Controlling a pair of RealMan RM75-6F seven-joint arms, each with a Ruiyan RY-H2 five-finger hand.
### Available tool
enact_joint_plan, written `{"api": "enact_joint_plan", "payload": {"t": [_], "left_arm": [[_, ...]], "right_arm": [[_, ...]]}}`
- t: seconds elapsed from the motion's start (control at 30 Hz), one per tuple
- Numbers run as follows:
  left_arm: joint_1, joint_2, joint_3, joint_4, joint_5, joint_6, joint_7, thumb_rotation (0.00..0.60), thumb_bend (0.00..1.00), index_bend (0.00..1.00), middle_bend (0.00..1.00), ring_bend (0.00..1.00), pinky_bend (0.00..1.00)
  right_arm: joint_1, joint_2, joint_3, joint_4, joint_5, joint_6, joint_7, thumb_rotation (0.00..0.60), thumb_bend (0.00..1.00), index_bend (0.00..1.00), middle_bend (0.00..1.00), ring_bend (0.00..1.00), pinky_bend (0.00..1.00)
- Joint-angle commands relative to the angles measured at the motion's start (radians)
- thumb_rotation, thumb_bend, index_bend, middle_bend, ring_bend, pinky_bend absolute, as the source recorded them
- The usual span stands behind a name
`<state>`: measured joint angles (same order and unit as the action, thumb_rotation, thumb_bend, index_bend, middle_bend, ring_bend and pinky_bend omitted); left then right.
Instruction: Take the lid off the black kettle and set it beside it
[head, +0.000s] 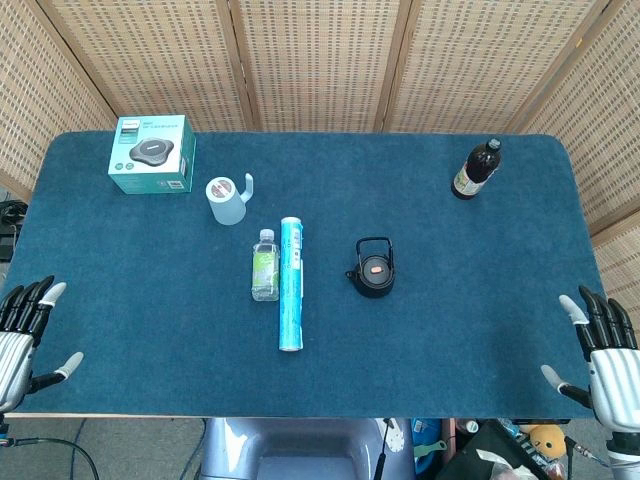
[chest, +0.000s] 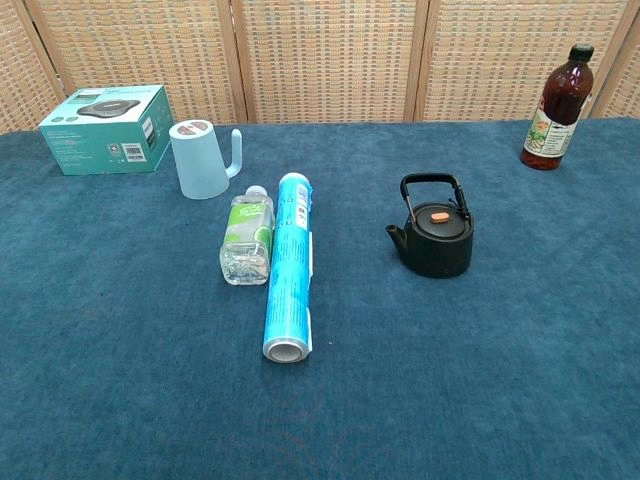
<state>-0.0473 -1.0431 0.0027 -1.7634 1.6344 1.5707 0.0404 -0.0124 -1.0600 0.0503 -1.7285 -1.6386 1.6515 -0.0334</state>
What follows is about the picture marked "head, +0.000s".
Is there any dark brown glass bottle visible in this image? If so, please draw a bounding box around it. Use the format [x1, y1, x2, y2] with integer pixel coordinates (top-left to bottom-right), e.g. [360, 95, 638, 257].
[451, 137, 503, 202]

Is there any black bag with clutter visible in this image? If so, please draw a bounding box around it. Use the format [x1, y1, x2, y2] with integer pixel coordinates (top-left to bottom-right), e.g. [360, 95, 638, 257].
[439, 418, 609, 480]

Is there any teal speaker product box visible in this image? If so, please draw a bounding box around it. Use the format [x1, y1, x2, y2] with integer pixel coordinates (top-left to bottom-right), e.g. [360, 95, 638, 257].
[107, 114, 198, 195]

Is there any woven bamboo folding screen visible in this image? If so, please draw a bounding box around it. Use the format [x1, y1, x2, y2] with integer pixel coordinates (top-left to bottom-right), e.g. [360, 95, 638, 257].
[0, 0, 640, 329]

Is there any black cable on floor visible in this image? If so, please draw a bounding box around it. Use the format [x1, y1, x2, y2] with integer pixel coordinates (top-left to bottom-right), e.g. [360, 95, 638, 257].
[9, 418, 101, 480]

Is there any blue table mat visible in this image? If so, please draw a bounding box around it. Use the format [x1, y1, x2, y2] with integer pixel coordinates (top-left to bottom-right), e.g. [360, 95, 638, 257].
[4, 130, 632, 420]

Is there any grey robot torso base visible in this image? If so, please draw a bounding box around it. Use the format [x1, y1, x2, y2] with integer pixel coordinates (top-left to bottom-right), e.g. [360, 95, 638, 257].
[198, 417, 416, 480]

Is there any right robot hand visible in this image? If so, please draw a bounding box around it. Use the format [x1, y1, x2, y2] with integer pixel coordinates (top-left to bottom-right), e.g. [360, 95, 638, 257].
[540, 285, 640, 433]

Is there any light blue mug with handle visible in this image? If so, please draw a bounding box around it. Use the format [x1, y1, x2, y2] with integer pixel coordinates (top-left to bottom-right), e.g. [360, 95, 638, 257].
[205, 172, 255, 227]

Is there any black cast iron teapot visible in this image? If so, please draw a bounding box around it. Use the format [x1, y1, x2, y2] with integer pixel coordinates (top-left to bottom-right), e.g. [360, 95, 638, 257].
[344, 237, 399, 300]

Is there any yellow plush toy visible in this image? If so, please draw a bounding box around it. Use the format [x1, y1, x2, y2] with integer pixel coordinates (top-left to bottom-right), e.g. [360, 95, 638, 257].
[519, 423, 566, 459]

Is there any light blue cling film roll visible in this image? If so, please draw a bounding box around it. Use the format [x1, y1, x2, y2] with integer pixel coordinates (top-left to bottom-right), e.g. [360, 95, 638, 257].
[277, 216, 306, 354]

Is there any clear water bottle green label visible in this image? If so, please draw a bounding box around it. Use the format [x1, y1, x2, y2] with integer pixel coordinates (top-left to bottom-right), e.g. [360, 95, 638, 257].
[251, 228, 281, 303]

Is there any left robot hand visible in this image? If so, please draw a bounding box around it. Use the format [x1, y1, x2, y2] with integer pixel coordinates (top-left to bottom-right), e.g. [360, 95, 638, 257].
[0, 275, 85, 414]

